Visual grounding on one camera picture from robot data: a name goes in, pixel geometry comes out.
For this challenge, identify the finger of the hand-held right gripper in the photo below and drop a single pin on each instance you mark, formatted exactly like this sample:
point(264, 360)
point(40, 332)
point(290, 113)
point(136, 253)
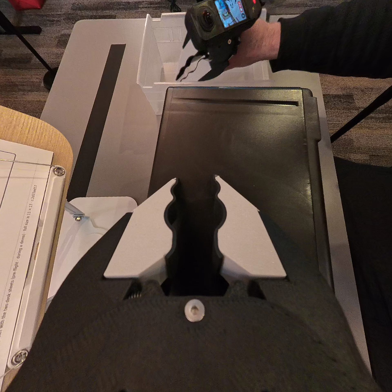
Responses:
point(193, 61)
point(217, 69)

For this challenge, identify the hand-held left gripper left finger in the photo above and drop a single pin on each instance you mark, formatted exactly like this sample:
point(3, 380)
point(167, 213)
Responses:
point(141, 245)

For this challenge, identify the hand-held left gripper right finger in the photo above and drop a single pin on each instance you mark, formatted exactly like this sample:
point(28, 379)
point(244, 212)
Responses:
point(251, 245)

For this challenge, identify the translucent plastic box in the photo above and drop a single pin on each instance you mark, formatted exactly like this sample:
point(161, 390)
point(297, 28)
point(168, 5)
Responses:
point(150, 61)

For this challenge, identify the black drawer cabinet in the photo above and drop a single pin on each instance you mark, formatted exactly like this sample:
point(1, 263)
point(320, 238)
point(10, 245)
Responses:
point(245, 147)

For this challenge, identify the person's right forearm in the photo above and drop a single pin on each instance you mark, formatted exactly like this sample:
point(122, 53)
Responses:
point(337, 39)

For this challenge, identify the person's dark clothing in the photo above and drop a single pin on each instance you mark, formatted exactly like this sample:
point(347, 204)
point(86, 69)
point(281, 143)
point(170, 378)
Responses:
point(367, 245)

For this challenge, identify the white instruction sheet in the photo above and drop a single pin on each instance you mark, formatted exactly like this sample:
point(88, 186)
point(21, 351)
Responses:
point(18, 245)

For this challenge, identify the black pole with round base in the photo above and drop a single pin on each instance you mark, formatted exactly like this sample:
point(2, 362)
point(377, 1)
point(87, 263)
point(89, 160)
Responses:
point(50, 79)

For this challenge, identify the black bar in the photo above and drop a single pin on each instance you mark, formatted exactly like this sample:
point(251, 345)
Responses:
point(361, 115)

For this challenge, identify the black desk leg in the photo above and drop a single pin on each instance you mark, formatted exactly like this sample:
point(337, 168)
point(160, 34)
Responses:
point(24, 29)

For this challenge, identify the red bag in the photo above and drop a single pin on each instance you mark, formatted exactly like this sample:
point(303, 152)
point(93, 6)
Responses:
point(29, 3)

